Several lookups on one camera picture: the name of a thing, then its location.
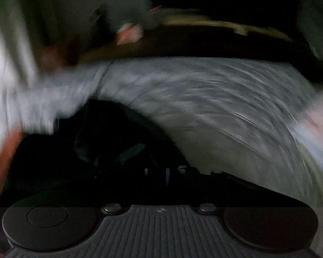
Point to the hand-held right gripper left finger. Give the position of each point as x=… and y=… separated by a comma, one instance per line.
x=140, y=182

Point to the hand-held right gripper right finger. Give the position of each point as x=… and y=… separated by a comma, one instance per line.
x=177, y=182

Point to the dark navy garment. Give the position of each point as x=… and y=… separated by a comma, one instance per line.
x=110, y=129

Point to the grey quilted bed cover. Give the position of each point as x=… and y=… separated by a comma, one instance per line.
x=204, y=107

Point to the orange tissue pack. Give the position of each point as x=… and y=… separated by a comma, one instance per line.
x=129, y=33

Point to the light wooden board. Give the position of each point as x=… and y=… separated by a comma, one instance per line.
x=220, y=22

